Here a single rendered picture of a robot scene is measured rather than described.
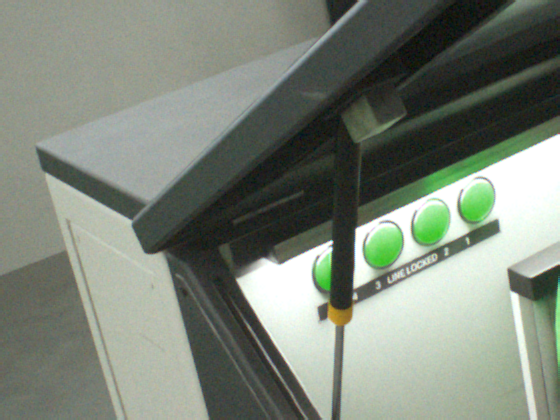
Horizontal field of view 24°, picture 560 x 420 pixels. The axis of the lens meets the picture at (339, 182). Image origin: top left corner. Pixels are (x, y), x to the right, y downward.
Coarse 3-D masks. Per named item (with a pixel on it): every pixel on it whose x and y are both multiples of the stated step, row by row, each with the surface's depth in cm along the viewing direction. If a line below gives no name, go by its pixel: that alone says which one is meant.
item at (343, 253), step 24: (336, 120) 89; (336, 144) 91; (360, 144) 91; (336, 168) 92; (336, 192) 94; (336, 216) 95; (336, 240) 97; (336, 264) 99; (336, 288) 101; (336, 312) 102; (336, 336) 105; (336, 360) 108; (336, 384) 110; (336, 408) 112
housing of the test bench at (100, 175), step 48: (288, 48) 158; (192, 96) 148; (240, 96) 145; (48, 144) 142; (96, 144) 139; (144, 144) 136; (192, 144) 134; (96, 192) 132; (144, 192) 124; (96, 240) 138; (192, 240) 125; (96, 288) 144; (144, 288) 131; (96, 336) 151; (144, 336) 137; (144, 384) 143; (192, 384) 130
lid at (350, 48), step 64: (384, 0) 73; (448, 0) 69; (512, 0) 76; (320, 64) 82; (384, 64) 84; (448, 64) 104; (512, 64) 118; (256, 128) 92; (320, 128) 100; (384, 128) 87; (192, 192) 106; (256, 192) 111
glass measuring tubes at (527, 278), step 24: (528, 264) 142; (552, 264) 141; (528, 288) 140; (552, 288) 141; (528, 312) 144; (552, 312) 146; (528, 336) 145; (552, 336) 144; (528, 360) 146; (552, 360) 145; (528, 384) 147; (552, 384) 146; (552, 408) 147
